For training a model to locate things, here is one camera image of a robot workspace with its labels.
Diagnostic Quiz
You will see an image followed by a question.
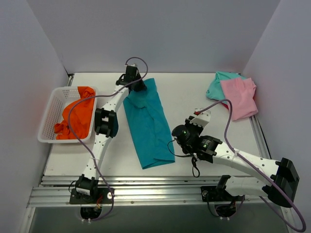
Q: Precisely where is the teal blue t-shirt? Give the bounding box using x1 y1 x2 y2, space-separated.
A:
123 78 175 169

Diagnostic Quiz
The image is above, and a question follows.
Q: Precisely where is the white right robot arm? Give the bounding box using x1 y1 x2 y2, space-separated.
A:
172 116 299 208

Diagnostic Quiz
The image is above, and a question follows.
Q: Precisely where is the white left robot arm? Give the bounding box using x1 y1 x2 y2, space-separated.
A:
75 64 147 203

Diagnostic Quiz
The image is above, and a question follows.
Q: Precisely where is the mint green folded t-shirt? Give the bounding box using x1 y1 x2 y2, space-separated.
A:
206 71 246 105

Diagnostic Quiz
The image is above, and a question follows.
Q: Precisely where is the orange t-shirt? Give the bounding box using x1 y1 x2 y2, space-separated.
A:
54 86 95 140

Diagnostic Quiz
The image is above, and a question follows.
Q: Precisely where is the pink folded t-shirt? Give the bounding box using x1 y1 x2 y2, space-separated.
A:
220 77 258 121

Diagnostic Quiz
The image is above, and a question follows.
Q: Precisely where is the white plastic basket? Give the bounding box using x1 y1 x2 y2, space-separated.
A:
37 86 98 144

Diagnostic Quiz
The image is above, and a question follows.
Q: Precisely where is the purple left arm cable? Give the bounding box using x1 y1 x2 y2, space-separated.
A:
67 57 149 222

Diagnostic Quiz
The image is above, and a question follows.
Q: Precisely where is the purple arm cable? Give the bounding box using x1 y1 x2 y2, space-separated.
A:
195 99 306 233
67 57 149 222

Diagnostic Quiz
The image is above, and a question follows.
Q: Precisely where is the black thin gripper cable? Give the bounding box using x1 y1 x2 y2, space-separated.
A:
167 138 201 178

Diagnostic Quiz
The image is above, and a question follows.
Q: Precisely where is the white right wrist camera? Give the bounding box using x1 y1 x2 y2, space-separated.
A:
190 108 211 128

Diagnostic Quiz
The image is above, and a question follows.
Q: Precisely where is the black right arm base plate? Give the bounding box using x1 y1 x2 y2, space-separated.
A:
200 185 244 202

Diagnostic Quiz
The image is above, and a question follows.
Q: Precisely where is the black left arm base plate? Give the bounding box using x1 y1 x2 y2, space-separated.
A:
69 188 112 204

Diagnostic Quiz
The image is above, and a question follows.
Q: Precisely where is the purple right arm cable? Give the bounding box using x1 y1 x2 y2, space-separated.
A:
195 99 306 233

